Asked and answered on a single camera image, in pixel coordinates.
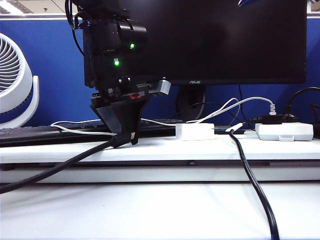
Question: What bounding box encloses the white desk fan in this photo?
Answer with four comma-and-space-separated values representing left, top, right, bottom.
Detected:
0, 32, 40, 130

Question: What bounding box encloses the black ASUS computer monitor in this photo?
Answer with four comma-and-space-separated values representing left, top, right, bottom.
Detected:
83, 0, 308, 88

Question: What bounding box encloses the black round plug cable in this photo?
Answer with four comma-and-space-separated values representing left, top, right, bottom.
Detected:
282, 86, 320, 124

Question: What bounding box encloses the thick black power cable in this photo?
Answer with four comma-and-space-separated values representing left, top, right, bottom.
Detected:
224, 113, 285, 240

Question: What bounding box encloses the black monitor stand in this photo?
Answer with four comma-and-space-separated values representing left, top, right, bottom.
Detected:
176, 84, 207, 122

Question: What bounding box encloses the black computer keyboard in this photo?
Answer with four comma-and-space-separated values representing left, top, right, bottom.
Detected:
0, 118, 187, 148

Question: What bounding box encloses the white power strip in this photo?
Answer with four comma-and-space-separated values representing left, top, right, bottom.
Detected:
254, 122, 315, 142

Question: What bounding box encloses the white Type-C charging cable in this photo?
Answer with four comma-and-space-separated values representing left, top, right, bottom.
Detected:
50, 97, 242, 137

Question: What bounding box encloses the white raised desk platform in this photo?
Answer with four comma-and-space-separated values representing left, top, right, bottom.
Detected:
0, 134, 320, 185

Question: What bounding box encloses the grey cable with plug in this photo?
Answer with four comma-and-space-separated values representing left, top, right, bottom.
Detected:
186, 96, 277, 125

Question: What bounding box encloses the black HDMI cable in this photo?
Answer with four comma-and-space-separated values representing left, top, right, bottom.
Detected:
0, 131, 138, 195

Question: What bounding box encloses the thin black mouse cable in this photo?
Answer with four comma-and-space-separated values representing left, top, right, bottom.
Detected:
309, 103, 320, 118

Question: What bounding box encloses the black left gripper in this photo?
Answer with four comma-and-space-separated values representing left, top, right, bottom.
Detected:
89, 75, 163, 146

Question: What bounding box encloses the thin black monitor cable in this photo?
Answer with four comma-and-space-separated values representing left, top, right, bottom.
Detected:
238, 84, 247, 123

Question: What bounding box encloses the white charging base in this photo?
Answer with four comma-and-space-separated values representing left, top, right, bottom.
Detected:
175, 122, 216, 141

